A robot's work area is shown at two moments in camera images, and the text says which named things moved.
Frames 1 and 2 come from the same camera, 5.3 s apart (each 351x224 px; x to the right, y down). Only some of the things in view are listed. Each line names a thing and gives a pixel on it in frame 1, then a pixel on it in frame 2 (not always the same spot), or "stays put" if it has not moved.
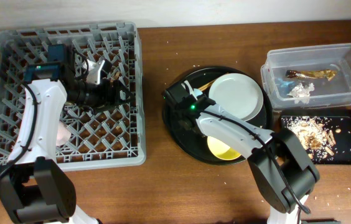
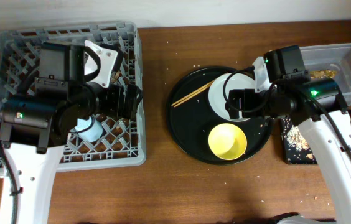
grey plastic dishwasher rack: [112, 138] stays put
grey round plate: [237, 93] stays put
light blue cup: [198, 92] → [90, 129]
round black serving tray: [194, 143] stays put
